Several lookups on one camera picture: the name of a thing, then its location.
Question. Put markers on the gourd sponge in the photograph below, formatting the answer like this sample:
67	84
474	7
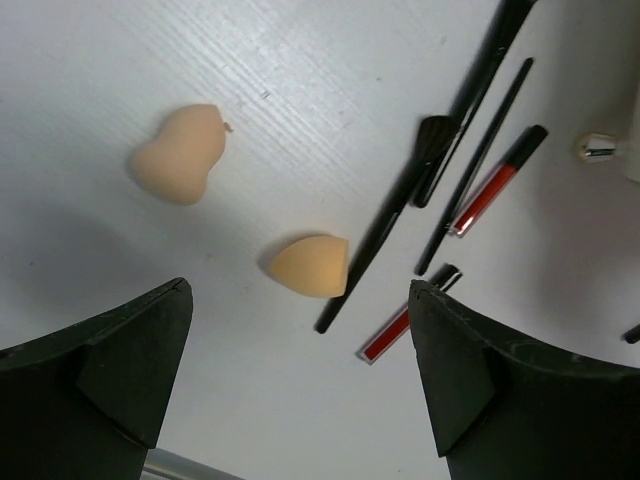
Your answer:
174	165

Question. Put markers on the red lip gloss lower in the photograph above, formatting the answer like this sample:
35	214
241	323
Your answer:
447	276

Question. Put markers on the white cylindrical drawer organizer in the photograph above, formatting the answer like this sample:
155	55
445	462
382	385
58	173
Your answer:
597	146

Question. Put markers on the thin black liner brush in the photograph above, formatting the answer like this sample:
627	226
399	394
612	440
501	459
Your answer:
472	168

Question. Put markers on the teardrop beige makeup sponge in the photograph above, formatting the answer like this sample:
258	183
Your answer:
313	265

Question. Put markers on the black round-head makeup brush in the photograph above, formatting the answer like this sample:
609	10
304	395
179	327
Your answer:
507	21

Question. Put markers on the red lip gloss centre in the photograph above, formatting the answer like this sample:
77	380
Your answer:
515	158

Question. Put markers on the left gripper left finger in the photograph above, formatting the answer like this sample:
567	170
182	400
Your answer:
88	401

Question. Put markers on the aluminium table frame rail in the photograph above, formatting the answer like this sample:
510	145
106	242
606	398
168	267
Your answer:
162	465

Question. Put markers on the black small makeup brush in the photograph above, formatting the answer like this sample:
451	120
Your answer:
390	220

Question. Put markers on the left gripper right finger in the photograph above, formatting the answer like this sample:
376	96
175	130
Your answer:
504	405

